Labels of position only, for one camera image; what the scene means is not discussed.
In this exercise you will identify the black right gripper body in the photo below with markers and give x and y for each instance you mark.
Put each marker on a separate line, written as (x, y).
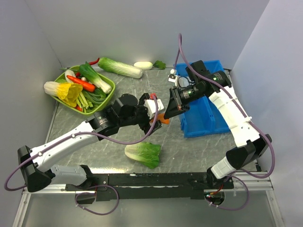
(190, 94)

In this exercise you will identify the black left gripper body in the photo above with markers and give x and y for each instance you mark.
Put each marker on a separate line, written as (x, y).
(140, 116)

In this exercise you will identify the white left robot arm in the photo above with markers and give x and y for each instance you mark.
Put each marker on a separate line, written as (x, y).
(39, 165)

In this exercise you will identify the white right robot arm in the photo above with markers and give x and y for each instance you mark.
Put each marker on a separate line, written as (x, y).
(250, 144)

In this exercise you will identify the white toothpaste tube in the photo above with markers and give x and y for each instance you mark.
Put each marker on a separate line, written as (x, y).
(183, 82)

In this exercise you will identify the light green tray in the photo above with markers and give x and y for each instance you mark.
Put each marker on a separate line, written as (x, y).
(87, 102)

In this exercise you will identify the blue four-compartment bin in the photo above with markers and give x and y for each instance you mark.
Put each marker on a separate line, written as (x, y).
(203, 118)

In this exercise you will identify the green radish leaf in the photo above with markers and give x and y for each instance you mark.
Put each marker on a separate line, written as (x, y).
(160, 65)

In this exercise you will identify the orange carrot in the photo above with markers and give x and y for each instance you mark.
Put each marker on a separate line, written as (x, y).
(86, 86)

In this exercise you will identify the white radish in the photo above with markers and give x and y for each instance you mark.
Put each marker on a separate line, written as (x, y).
(144, 65)

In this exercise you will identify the green napa cabbage front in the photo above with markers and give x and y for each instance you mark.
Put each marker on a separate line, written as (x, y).
(144, 152)

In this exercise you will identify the long green napa cabbage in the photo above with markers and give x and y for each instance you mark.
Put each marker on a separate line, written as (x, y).
(120, 68)

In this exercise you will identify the green bok choy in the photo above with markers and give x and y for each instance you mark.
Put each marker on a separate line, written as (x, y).
(91, 75)

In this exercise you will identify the red chili pepper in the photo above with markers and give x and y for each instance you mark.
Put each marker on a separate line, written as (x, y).
(93, 62)

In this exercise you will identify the yellow napa cabbage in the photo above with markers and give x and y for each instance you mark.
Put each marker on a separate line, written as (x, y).
(66, 92)

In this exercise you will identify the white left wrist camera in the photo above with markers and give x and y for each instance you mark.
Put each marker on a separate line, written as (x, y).
(151, 106)

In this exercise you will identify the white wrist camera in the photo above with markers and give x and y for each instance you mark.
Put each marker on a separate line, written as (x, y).
(172, 77)
(151, 106)

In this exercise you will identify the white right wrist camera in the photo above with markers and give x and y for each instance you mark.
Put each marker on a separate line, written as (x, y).
(172, 77)

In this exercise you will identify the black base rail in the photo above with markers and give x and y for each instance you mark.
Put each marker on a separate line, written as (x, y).
(153, 185)

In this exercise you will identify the aluminium frame rail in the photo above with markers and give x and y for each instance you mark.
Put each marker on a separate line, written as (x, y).
(242, 182)

